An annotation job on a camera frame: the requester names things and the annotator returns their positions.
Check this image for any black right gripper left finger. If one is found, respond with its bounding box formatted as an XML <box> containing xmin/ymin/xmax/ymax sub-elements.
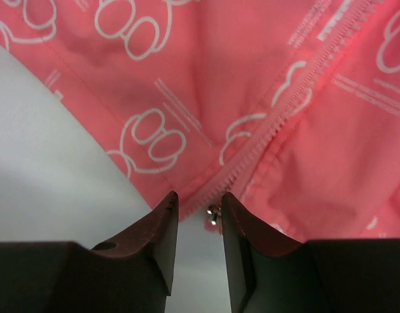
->
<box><xmin>90</xmin><ymin>190</ymin><xmax>179</xmax><ymax>297</ymax></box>

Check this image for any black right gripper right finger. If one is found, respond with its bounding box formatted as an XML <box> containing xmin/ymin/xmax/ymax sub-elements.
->
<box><xmin>221</xmin><ymin>191</ymin><xmax>305</xmax><ymax>313</ymax></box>

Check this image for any silver zipper slider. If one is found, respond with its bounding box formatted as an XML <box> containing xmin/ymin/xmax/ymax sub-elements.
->
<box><xmin>205</xmin><ymin>203</ymin><xmax>222</xmax><ymax>234</ymax></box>

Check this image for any pink patterned hooded jacket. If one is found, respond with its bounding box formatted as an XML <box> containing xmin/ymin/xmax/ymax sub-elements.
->
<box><xmin>0</xmin><ymin>1</ymin><xmax>400</xmax><ymax>241</ymax></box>

